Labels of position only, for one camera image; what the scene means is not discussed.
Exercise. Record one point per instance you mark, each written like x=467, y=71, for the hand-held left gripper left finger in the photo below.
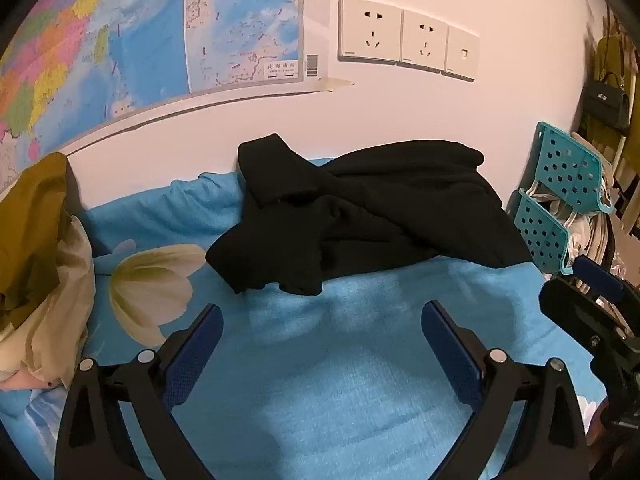
x=195, y=355

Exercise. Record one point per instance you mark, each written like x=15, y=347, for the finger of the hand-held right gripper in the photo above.
x=597, y=275
x=575, y=310

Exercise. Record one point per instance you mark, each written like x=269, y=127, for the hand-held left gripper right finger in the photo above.
x=450, y=355

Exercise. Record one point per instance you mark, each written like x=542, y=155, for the black garment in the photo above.
x=375, y=200

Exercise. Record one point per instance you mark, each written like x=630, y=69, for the white cloth bag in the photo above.
x=580, y=232

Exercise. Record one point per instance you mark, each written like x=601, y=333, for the teal perforated plastic basket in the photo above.
x=565, y=170
x=540, y=230

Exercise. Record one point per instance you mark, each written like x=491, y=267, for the blue floral bedsheet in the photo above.
x=310, y=360

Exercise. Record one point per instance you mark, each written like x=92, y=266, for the cream garment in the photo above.
x=60, y=310

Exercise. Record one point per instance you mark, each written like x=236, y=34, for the black handbag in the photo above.
x=606, y=102

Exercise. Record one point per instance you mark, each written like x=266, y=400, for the pink garment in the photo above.
x=20, y=384

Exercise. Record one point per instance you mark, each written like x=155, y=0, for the olive garment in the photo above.
x=30, y=240

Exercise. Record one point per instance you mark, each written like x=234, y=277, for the olive hanging clothing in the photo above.
x=612, y=50

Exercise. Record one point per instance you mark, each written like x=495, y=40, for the small white wall socket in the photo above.
x=461, y=54

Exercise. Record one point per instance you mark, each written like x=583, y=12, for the colourful wall map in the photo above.
x=150, y=35

